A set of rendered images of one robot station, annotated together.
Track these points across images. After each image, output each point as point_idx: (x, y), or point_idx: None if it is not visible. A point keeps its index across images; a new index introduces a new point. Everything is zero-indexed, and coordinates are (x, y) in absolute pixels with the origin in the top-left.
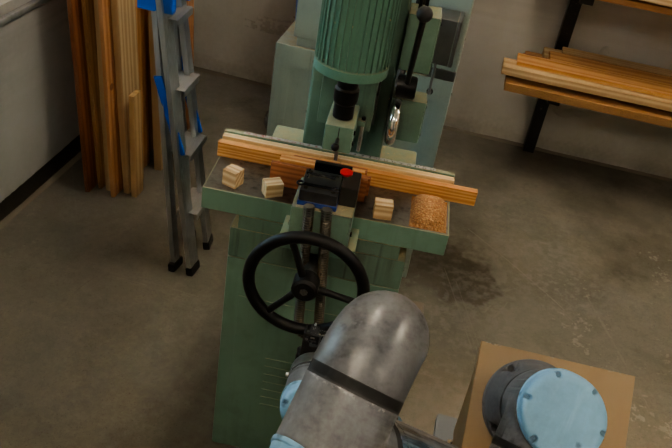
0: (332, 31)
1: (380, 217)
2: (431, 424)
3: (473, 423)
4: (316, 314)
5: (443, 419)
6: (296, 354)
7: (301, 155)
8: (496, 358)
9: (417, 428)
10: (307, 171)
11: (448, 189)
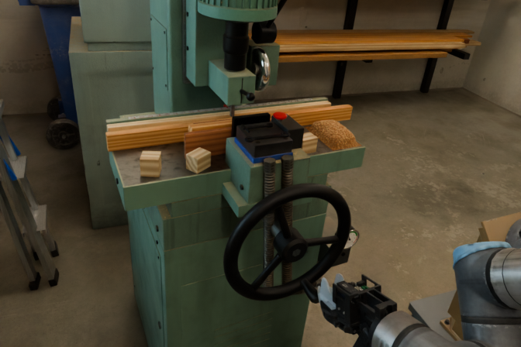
0: None
1: (308, 152)
2: (314, 306)
3: None
4: (286, 268)
5: (417, 304)
6: (334, 321)
7: (198, 122)
8: (499, 231)
9: (308, 314)
10: (243, 127)
11: (331, 111)
